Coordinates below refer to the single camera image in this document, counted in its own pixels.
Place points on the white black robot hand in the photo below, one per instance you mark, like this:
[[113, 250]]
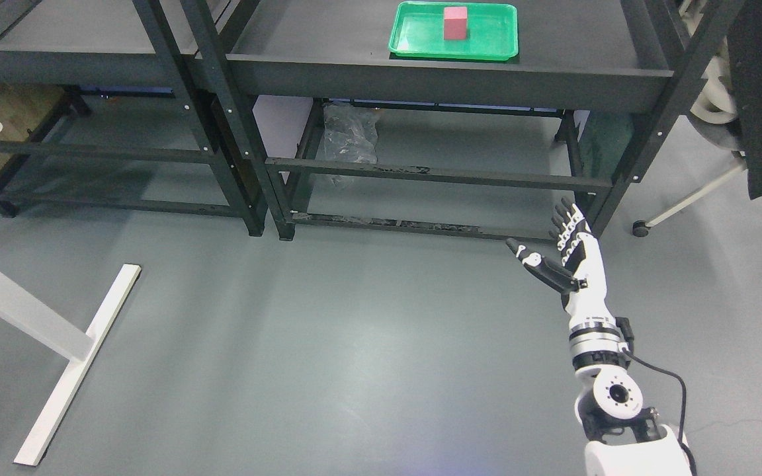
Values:
[[579, 276]]

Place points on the pink block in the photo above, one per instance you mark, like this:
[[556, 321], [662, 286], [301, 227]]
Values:
[[455, 22]]

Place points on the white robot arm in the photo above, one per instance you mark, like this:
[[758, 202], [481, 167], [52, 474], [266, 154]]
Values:
[[624, 436]]

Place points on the black metal shelf right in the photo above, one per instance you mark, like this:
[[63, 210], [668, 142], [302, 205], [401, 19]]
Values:
[[619, 74]]

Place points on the black metal shelf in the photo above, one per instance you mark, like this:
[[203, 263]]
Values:
[[619, 74], [135, 130]]

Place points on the green plastic tray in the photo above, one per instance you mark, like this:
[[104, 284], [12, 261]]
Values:
[[493, 32]]

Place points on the black metal shelf left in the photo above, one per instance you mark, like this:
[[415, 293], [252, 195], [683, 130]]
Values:
[[135, 130]]

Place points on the white wheeled chair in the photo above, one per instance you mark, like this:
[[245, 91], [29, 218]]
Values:
[[714, 115]]

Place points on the clear plastic bag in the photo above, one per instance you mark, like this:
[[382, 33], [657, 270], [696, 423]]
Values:
[[350, 133]]

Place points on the cardboard box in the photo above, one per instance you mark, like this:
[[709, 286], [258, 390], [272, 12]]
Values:
[[24, 106]]

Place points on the white standing desk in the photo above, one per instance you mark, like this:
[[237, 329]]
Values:
[[80, 348]]

